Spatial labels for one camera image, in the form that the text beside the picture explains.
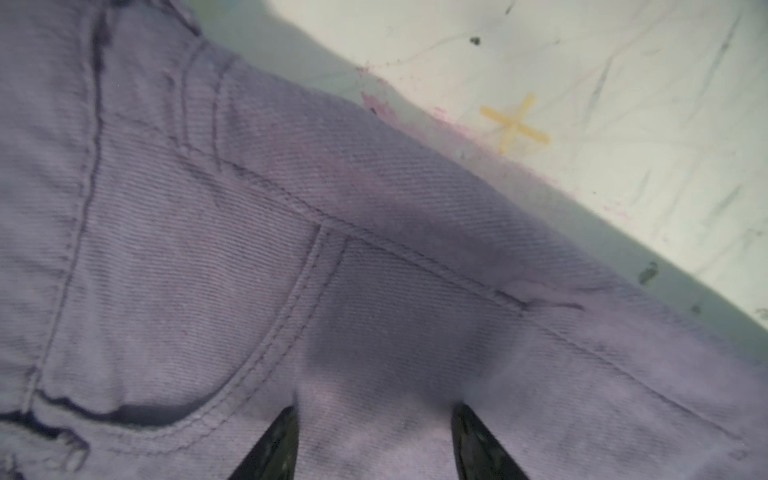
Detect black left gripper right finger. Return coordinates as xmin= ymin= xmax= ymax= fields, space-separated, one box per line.
xmin=451 ymin=403 xmax=529 ymax=480

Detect purple trousers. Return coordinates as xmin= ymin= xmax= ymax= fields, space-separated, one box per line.
xmin=1 ymin=1 xmax=767 ymax=479

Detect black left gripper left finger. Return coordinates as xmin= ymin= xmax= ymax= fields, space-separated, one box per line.
xmin=229 ymin=406 xmax=299 ymax=480

